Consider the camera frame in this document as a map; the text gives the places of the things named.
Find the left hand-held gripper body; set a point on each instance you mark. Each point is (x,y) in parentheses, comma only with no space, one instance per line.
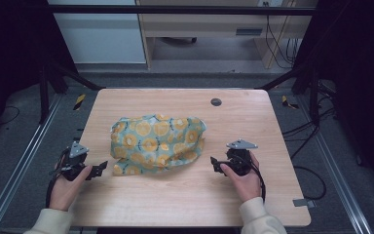
(74,161)

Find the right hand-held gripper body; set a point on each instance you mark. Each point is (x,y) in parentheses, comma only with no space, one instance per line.
(240,159)

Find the person's right hand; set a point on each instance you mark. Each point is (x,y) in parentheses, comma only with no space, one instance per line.
(245,183)

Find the person's left hand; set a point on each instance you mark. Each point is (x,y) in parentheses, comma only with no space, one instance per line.
(65,190)

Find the grey round table grommet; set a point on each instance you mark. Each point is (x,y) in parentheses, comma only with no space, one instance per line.
(216,102)

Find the yellow black striped tape piece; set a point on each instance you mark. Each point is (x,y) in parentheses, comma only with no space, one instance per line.
(287,102)
(79,101)

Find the green cloth with orange print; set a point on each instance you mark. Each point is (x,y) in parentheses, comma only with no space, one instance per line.
(157,144)

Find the white cabinet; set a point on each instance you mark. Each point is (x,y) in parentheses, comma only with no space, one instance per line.
(100,35)

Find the beige wooden desk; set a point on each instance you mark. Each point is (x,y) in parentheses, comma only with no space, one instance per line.
(207,32)

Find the aluminium floor rail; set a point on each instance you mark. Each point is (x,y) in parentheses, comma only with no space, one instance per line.
(16,162)
(336,169)

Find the grey metal table bracket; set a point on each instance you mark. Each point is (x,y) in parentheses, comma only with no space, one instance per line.
(303,203)

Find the black metal frame stand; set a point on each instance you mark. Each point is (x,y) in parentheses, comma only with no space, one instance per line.
(45,87)
(311,87)

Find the black horizontal frame bar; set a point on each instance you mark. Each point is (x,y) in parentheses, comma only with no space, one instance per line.
(181,9)

